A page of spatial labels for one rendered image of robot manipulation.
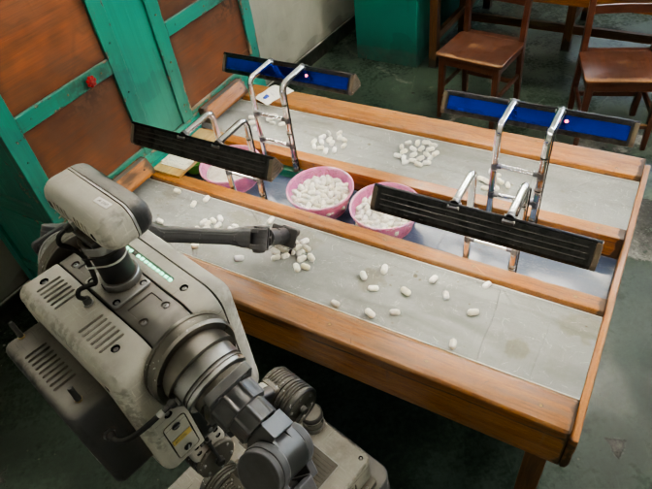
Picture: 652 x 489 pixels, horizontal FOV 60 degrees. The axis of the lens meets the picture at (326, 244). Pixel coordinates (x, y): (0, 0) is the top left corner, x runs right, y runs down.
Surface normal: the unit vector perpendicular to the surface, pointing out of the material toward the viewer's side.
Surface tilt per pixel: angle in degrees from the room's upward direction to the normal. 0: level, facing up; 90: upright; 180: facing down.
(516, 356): 0
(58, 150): 90
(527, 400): 0
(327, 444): 2
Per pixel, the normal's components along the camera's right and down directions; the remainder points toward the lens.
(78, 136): 0.87, 0.28
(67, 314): -0.11, -0.70
